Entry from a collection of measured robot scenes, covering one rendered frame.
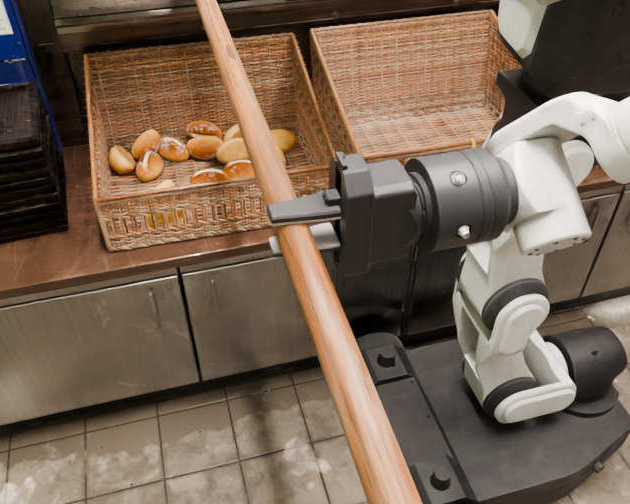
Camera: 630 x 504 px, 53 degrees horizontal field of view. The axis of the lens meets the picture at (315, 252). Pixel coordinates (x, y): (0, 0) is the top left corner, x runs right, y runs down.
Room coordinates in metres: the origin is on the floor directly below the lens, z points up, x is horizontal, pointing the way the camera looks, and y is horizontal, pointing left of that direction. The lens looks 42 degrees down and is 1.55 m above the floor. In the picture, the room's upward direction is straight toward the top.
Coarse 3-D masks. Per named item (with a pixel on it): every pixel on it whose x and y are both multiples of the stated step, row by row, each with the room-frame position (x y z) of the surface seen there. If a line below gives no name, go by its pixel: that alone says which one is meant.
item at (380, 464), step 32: (224, 32) 0.81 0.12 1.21; (224, 64) 0.72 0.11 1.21; (256, 128) 0.57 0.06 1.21; (256, 160) 0.51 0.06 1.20; (288, 192) 0.46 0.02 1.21; (288, 256) 0.38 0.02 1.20; (320, 256) 0.38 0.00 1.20; (320, 288) 0.33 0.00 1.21; (320, 320) 0.30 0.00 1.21; (320, 352) 0.28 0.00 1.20; (352, 352) 0.27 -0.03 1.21; (352, 384) 0.25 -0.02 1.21; (352, 416) 0.22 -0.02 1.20; (384, 416) 0.23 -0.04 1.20; (352, 448) 0.21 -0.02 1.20; (384, 448) 0.20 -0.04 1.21; (384, 480) 0.18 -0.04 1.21
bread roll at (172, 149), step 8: (160, 144) 1.44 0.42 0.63; (168, 144) 1.43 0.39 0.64; (176, 144) 1.43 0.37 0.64; (184, 144) 1.44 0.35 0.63; (160, 152) 1.43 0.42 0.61; (168, 152) 1.42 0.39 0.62; (176, 152) 1.41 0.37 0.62; (184, 152) 1.42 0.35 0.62; (176, 160) 1.41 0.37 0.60; (184, 160) 1.42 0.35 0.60
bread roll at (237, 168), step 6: (234, 162) 1.34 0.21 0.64; (240, 162) 1.33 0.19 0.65; (246, 162) 1.34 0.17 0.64; (228, 168) 1.33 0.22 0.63; (234, 168) 1.32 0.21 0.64; (240, 168) 1.32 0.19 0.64; (246, 168) 1.32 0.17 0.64; (252, 168) 1.33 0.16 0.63; (228, 174) 1.32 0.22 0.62; (234, 174) 1.31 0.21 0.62; (240, 174) 1.31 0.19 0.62; (246, 174) 1.31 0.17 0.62; (252, 174) 1.32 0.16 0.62
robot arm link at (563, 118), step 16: (560, 96) 0.50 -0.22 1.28; (576, 96) 0.49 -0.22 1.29; (592, 96) 0.49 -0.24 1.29; (544, 112) 0.49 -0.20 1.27; (560, 112) 0.48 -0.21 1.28; (576, 112) 0.47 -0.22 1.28; (592, 112) 0.46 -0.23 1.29; (608, 112) 0.46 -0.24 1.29; (512, 128) 0.51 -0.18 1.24; (528, 128) 0.49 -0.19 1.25; (544, 128) 0.49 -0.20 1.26; (560, 128) 0.49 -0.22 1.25; (576, 128) 0.46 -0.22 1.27; (592, 128) 0.45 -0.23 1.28; (608, 128) 0.44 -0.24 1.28; (496, 144) 0.51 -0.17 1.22; (592, 144) 0.44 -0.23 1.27; (608, 144) 0.43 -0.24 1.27; (608, 160) 0.43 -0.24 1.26; (624, 160) 0.42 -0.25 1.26; (624, 176) 0.43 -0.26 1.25
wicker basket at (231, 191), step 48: (144, 48) 1.55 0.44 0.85; (192, 48) 1.57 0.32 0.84; (240, 48) 1.60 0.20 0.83; (288, 48) 1.63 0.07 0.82; (96, 96) 1.49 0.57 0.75; (144, 96) 1.51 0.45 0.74; (192, 96) 1.54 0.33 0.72; (288, 96) 1.59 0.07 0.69; (96, 144) 1.28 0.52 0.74; (96, 192) 1.09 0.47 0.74; (144, 192) 1.09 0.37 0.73; (192, 192) 1.11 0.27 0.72; (240, 192) 1.14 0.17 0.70; (144, 240) 1.09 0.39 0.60
